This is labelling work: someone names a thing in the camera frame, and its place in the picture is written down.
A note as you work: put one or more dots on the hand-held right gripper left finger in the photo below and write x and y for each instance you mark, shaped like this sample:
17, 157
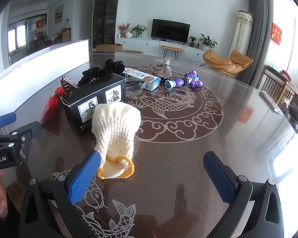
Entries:
84, 176

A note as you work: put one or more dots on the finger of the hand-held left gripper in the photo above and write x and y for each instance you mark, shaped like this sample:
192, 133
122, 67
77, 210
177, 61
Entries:
27, 131
5, 119

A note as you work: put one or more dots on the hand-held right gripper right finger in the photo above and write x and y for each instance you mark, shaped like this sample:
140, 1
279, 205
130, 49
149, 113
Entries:
221, 178

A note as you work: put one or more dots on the red glossy ornament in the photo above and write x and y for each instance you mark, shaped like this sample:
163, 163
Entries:
51, 104

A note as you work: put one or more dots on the white knit glove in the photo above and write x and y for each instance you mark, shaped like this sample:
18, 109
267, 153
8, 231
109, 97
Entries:
116, 129

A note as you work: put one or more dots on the striped brown pouch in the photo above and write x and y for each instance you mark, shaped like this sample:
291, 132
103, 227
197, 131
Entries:
67, 84

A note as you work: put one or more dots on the large white storage box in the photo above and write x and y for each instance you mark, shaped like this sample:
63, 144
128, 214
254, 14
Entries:
39, 64

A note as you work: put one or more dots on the black printed carton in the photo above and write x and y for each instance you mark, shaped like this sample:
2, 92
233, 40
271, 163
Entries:
94, 90

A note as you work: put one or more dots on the purple toy dumbbell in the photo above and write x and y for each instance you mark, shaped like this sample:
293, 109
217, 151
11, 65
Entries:
180, 81

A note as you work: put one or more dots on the blue and white carton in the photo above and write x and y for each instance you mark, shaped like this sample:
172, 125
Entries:
144, 76

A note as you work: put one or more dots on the brown fish-patterned desktop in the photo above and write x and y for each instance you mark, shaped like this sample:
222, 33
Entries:
188, 153

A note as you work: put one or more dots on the wooden dining table set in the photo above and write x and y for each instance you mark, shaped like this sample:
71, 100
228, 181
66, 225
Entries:
54, 38

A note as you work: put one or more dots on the red window decoration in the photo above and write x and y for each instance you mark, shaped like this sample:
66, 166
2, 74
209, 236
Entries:
39, 26

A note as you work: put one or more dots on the wooden side table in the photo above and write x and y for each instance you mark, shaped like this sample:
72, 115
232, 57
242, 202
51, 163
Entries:
295, 99

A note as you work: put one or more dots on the dark wooden chair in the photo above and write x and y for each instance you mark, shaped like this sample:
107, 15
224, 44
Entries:
273, 81

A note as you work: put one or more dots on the open cardboard box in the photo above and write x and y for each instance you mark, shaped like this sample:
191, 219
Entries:
109, 47

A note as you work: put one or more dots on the orange rocking chair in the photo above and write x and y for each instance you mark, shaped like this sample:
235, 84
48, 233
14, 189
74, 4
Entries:
233, 60

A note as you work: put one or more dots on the beige oval pet bed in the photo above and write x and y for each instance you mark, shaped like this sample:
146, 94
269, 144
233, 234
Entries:
131, 52

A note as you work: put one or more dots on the broad-leaf potted plant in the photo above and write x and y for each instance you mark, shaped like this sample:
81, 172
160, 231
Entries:
208, 41

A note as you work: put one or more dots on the dark glass display cabinet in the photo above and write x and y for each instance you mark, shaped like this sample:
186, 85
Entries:
105, 17

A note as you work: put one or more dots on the small wooden bench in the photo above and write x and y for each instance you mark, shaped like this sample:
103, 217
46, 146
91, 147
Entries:
171, 48

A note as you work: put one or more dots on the white round vase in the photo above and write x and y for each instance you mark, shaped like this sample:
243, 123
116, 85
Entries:
128, 34

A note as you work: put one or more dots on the red flowers in vase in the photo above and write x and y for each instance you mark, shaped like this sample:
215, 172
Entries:
123, 28

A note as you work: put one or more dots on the small potted plant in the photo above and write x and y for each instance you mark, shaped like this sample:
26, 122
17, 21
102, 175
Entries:
192, 41

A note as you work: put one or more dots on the white television cabinet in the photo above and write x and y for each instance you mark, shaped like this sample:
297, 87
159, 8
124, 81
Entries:
139, 44

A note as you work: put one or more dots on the grey curtain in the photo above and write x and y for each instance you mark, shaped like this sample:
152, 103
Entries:
259, 42

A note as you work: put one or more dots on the cloth-covered standing air conditioner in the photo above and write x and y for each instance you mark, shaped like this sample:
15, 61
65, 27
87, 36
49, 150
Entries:
242, 34

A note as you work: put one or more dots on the bushy green potted plant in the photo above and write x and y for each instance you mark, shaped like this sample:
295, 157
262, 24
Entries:
139, 29

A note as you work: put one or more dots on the black flat television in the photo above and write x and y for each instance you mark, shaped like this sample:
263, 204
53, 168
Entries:
170, 29

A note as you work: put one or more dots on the framed wall painting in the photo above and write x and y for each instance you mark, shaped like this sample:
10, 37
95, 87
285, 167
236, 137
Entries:
59, 14

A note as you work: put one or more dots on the red wall hanging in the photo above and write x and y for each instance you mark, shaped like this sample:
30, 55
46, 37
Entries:
277, 33

